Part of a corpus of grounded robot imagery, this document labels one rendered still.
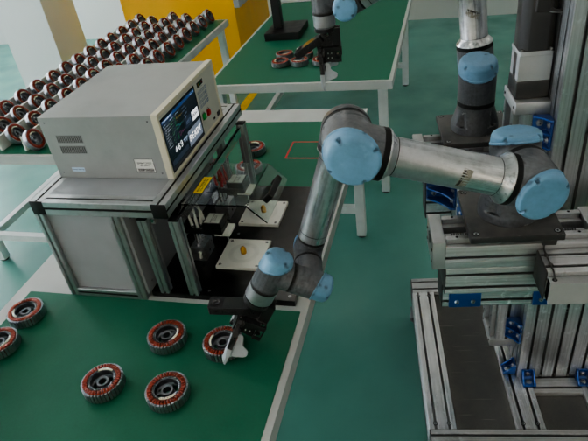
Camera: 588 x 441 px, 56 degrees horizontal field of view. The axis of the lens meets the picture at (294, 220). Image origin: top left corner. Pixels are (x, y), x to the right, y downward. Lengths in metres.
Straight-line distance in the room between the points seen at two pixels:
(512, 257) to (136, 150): 1.07
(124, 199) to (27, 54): 4.30
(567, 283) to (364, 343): 1.28
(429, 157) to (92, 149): 1.00
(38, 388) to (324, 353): 1.28
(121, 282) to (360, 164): 0.98
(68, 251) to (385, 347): 1.40
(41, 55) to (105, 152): 4.07
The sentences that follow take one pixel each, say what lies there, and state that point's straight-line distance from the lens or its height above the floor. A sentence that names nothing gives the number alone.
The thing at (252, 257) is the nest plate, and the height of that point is 0.78.
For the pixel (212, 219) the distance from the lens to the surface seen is 1.81.
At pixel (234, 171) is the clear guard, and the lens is 1.74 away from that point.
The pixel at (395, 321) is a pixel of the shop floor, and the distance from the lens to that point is 2.66.
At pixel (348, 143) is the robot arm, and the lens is 1.12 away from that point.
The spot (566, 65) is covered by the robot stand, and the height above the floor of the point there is 1.37.
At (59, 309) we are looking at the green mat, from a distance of 1.95.
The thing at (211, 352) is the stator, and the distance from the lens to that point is 1.56.
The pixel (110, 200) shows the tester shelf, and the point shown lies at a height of 1.11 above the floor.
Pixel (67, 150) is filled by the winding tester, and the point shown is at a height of 1.21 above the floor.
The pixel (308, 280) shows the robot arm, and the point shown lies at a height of 1.00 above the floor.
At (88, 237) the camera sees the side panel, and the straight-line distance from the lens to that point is 1.79.
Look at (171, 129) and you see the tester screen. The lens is 1.66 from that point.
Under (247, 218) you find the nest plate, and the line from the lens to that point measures 2.03.
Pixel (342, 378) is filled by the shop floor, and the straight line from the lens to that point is 2.45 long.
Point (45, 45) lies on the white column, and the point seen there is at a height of 0.64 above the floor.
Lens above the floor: 1.89
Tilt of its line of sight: 34 degrees down
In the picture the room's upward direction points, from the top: 9 degrees counter-clockwise
